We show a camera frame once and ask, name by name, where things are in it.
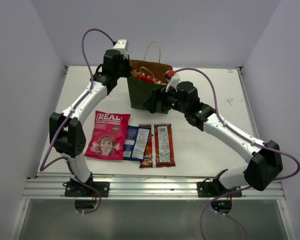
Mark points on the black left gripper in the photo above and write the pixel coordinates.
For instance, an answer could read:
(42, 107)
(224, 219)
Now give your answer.
(126, 66)

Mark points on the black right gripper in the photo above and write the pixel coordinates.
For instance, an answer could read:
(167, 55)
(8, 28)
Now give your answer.
(154, 100)

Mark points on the red candy bag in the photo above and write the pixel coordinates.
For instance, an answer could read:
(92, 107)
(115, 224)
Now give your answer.
(145, 75)

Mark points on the green brown paper bag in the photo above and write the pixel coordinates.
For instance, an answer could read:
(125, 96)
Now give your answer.
(139, 91)

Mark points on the pink Real chips bag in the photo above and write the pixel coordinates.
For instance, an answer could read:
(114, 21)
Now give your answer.
(108, 136)

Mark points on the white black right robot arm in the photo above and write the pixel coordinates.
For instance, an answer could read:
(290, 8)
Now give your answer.
(263, 160)

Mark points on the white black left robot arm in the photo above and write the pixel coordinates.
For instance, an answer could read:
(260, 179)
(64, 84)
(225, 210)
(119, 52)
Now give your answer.
(66, 132)

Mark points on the blue snack bag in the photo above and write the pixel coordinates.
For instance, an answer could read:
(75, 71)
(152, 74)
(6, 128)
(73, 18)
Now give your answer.
(135, 143)

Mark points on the orange red Doritos bag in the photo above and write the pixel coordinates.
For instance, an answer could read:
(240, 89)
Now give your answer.
(159, 151)

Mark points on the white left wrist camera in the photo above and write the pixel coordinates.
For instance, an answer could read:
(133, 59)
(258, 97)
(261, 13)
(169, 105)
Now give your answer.
(122, 46)

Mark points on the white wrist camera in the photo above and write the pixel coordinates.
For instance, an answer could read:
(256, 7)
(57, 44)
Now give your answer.
(172, 79)
(122, 46)

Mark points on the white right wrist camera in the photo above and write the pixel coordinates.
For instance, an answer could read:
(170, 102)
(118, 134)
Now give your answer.
(172, 79)

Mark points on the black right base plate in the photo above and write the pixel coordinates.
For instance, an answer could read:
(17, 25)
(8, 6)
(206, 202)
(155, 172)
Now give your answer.
(210, 189)

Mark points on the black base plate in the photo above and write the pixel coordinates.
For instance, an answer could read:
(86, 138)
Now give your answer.
(210, 189)
(77, 190)

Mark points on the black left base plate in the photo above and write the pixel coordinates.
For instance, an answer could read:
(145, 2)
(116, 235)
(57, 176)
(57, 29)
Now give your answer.
(77, 190)

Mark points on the aluminium rail frame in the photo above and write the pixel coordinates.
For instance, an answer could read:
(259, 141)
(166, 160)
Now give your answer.
(146, 204)

